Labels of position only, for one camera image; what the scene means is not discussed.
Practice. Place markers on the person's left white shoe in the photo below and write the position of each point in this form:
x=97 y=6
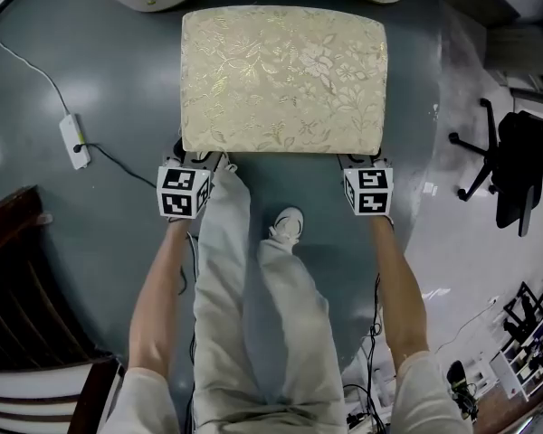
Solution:
x=231 y=165

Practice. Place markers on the white power strip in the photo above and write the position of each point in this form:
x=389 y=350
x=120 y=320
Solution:
x=74 y=140

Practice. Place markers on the cream upholstered stool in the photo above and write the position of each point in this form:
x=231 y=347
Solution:
x=280 y=79

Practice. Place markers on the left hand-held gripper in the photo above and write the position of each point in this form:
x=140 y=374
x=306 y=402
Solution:
x=183 y=192

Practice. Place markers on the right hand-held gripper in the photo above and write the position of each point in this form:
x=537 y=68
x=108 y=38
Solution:
x=371 y=192

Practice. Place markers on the person's left forearm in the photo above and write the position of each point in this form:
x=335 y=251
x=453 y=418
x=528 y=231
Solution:
x=158 y=305

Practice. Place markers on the person's right forearm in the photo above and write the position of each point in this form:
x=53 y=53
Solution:
x=400 y=296

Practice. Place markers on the person's white shirt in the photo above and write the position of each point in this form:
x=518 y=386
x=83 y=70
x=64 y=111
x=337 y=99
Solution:
x=416 y=391

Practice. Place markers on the black metal stand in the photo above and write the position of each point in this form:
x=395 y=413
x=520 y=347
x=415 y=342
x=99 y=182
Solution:
x=525 y=310

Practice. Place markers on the white shelf unit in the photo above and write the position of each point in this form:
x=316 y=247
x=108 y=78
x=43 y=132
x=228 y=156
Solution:
x=529 y=360

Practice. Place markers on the person's right white shoe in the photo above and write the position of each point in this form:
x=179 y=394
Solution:
x=287 y=224

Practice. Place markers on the white floor socket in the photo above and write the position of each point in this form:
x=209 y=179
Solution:
x=494 y=300

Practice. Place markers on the person's white shoe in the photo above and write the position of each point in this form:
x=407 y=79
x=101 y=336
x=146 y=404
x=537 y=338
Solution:
x=287 y=224
x=231 y=165

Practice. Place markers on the white striped bedding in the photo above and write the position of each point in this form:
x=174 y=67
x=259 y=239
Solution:
x=27 y=391

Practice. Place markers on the person's light grey trousers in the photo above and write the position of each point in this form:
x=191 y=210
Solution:
x=262 y=333

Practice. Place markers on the black and green object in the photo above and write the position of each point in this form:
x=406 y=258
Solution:
x=458 y=375

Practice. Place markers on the black office chair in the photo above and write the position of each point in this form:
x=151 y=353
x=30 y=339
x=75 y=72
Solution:
x=516 y=161

